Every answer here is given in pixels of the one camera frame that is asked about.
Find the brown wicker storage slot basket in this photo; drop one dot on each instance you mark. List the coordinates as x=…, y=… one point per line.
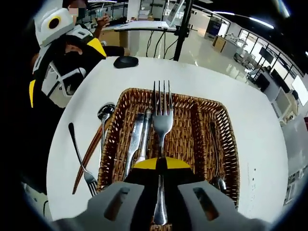
x=185, y=134

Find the dark blue display panel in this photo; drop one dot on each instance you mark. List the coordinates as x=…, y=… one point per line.
x=213, y=29

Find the black stand pole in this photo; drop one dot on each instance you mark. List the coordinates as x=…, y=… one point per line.
x=181, y=41

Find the black computer mouse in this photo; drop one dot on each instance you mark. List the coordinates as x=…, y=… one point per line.
x=126, y=62

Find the black monitor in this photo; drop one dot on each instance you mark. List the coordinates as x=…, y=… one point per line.
x=279, y=80
x=265, y=53

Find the steel fork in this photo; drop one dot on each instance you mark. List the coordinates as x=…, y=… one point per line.
x=76, y=150
x=163, y=122

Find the wooden cabinet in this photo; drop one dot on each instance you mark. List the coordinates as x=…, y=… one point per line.
x=219, y=43

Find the white office chair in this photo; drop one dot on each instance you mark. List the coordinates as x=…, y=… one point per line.
x=51, y=84

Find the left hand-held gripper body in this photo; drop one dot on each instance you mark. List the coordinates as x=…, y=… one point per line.
x=60, y=31

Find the steel knife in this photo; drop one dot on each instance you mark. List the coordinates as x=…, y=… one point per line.
x=145, y=130
x=134, y=134

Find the person's left hand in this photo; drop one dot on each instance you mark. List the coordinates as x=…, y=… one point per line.
x=72, y=48

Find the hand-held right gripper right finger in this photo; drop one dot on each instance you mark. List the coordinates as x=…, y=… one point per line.
x=207, y=207

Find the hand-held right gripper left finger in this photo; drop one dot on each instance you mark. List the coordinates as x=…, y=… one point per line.
x=115, y=209

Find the steel spoon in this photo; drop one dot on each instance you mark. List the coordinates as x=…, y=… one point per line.
x=106, y=113
x=219, y=184

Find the white standing desk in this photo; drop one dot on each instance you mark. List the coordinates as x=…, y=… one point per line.
x=144, y=25

